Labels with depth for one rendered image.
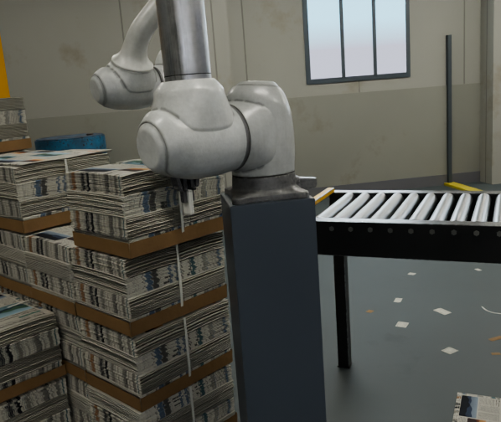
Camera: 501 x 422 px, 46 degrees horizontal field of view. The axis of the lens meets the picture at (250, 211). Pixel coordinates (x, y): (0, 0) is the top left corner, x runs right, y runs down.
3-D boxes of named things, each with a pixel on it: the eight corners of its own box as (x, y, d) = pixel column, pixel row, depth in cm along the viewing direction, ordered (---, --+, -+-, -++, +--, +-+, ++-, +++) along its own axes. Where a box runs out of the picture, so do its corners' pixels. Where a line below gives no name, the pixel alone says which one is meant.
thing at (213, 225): (192, 239, 172) (190, 225, 171) (133, 229, 192) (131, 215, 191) (230, 227, 183) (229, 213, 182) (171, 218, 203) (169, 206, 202)
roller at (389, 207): (382, 223, 194) (377, 236, 196) (405, 194, 236) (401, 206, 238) (368, 217, 196) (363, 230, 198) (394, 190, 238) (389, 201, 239)
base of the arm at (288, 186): (326, 196, 138) (325, 172, 136) (233, 205, 135) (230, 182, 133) (307, 183, 155) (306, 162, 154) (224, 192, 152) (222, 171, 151)
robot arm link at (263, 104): (310, 168, 143) (305, 76, 138) (255, 181, 131) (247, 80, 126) (264, 165, 155) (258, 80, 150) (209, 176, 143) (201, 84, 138)
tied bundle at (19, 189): (23, 235, 196) (12, 167, 191) (-16, 227, 216) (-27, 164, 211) (117, 212, 224) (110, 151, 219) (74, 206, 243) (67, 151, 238)
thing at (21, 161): (20, 167, 194) (19, 163, 194) (-19, 164, 213) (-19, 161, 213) (112, 151, 220) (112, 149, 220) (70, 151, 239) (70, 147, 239)
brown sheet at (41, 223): (24, 234, 196) (22, 221, 195) (-15, 224, 215) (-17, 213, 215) (117, 210, 224) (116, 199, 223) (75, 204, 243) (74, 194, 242)
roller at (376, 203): (362, 220, 197) (359, 234, 198) (389, 192, 239) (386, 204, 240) (347, 218, 199) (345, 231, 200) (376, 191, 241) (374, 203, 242)
